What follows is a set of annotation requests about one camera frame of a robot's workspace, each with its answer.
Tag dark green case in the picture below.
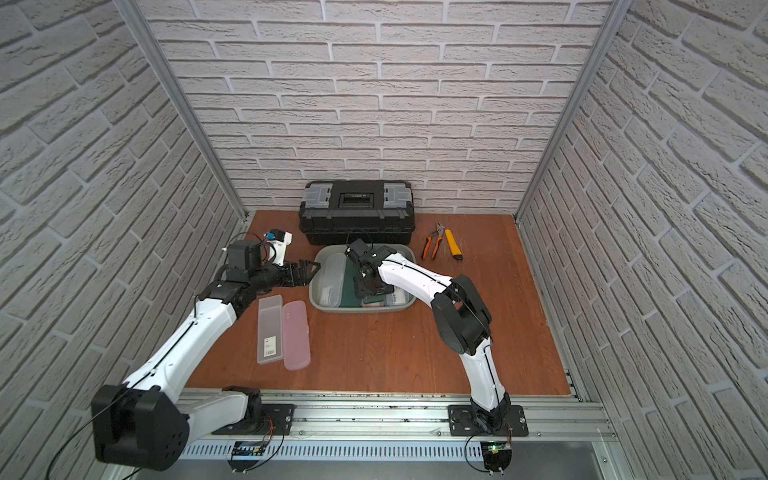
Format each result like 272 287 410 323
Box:
361 287 393 308
340 259 362 308

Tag clear pencil case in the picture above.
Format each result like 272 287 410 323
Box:
318 253 347 308
385 287 410 307

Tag clear rectangular case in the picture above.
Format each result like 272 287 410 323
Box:
257 295 284 365

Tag pink pencil case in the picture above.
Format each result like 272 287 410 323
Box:
282 301 311 371

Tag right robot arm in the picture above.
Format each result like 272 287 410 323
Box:
345 241 511 434

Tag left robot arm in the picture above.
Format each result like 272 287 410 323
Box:
91 260 321 471

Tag grey plastic storage tray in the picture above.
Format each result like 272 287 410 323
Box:
309 245 416 314

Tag black plastic toolbox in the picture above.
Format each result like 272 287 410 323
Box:
299 180 415 246

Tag yellow utility knife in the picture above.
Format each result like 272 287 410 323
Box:
444 229 463 261

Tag left controller board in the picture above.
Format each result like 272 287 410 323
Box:
228 441 269 473

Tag controller board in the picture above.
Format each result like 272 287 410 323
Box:
228 441 269 473
480 442 512 474

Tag right controller board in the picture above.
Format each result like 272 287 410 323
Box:
480 442 512 474

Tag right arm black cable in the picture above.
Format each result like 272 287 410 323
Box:
344 227 511 415

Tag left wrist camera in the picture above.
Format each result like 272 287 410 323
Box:
265 229 292 266

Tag orange handled pliers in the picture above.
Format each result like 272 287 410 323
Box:
421 222 445 260

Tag aluminium mounting rail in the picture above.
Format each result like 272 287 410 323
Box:
173 388 619 445

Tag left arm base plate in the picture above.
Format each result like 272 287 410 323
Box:
212 404 296 437

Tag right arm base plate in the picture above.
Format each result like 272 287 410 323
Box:
447 404 529 437

